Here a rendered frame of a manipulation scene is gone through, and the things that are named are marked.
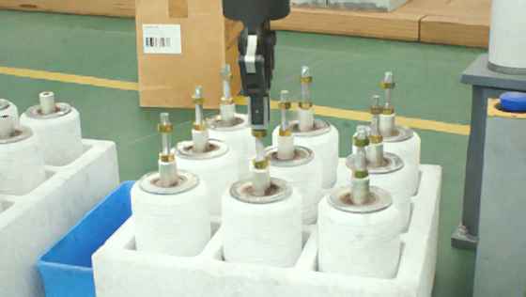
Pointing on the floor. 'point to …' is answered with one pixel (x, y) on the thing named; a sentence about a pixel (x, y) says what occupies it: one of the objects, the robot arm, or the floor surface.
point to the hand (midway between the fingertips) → (258, 109)
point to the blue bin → (84, 246)
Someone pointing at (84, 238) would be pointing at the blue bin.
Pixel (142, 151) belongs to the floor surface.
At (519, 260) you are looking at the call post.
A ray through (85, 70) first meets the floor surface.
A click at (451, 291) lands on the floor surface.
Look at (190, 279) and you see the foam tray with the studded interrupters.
